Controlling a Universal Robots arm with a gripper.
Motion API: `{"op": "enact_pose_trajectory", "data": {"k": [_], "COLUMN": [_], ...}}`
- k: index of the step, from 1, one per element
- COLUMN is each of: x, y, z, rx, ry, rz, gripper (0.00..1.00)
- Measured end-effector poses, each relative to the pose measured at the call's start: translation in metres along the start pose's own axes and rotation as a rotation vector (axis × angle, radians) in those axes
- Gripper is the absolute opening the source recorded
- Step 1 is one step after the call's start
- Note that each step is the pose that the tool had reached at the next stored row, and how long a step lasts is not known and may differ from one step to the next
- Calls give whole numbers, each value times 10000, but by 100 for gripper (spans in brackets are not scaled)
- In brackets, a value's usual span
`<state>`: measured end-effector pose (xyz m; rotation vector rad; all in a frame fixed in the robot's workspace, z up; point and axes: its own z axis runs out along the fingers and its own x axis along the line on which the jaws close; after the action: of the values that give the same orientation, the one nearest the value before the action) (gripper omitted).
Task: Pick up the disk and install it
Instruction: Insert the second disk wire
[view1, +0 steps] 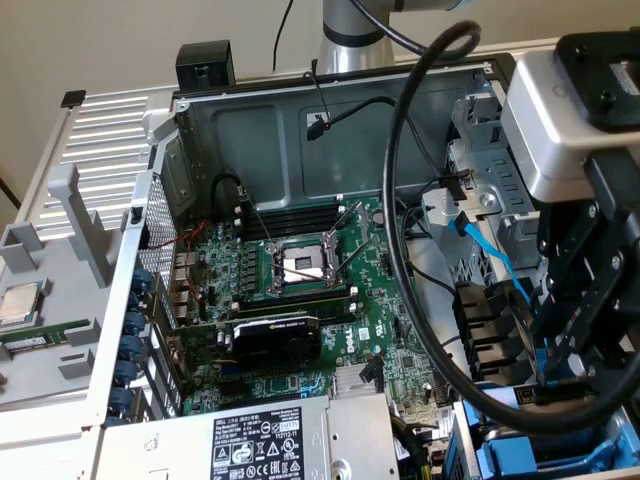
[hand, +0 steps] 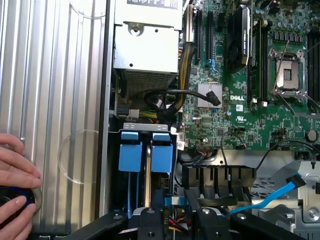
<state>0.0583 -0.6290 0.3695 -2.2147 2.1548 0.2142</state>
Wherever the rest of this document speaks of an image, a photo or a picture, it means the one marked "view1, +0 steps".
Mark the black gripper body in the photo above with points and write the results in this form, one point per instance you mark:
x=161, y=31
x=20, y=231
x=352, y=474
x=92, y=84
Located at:
x=632, y=240

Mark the hard disk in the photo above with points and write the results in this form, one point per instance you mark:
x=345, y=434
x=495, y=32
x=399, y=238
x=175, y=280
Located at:
x=500, y=395

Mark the grey metal disk bay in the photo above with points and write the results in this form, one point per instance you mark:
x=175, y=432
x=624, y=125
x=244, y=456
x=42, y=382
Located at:
x=627, y=425

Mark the blue plastic disk carrier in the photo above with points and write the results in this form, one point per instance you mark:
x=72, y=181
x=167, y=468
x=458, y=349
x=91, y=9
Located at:
x=505, y=455

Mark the black plastic guide block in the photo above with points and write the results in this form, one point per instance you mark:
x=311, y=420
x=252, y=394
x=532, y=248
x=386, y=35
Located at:
x=480, y=320

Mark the metal drive cage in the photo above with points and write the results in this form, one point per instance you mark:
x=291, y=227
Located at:
x=480, y=165

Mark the green motherboard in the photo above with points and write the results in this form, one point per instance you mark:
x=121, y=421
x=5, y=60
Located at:
x=370, y=280

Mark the round coin battery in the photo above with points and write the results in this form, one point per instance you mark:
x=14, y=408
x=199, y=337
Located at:
x=378, y=217

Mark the metal socket cover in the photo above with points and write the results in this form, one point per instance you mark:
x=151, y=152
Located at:
x=362, y=220

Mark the silver finned heatsink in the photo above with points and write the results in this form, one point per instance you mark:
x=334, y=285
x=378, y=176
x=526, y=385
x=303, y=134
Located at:
x=347, y=380

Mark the CPU socket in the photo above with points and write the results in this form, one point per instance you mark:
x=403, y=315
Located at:
x=300, y=262

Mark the black RAM slot bank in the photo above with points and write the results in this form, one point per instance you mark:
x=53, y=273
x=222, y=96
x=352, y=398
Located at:
x=295, y=302
x=295, y=220

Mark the black graphics card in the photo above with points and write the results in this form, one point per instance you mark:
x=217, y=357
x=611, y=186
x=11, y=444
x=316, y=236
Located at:
x=275, y=342

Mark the open grey PC case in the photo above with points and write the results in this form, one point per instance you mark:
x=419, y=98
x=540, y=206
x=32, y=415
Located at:
x=260, y=145

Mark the grey power supply unit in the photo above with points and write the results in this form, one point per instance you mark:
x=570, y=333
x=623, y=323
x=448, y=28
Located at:
x=200, y=440

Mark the black box clamp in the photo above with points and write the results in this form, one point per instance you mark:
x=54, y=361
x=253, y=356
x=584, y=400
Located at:
x=205, y=62

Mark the dark blue slot latch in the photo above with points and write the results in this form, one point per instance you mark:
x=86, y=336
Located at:
x=142, y=278
x=135, y=323
x=132, y=348
x=126, y=373
x=121, y=401

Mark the grey plastic parts rack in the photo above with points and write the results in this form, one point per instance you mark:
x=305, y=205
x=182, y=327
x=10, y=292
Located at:
x=75, y=300

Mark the green RAM stick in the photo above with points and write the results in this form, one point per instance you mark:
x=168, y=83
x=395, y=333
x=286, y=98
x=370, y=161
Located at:
x=45, y=336

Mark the silver CPU chip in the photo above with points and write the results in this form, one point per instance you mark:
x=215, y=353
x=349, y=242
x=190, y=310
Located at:
x=19, y=304

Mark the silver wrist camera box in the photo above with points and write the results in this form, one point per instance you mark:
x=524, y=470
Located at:
x=540, y=125

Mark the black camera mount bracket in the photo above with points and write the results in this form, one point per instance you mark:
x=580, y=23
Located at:
x=580, y=75

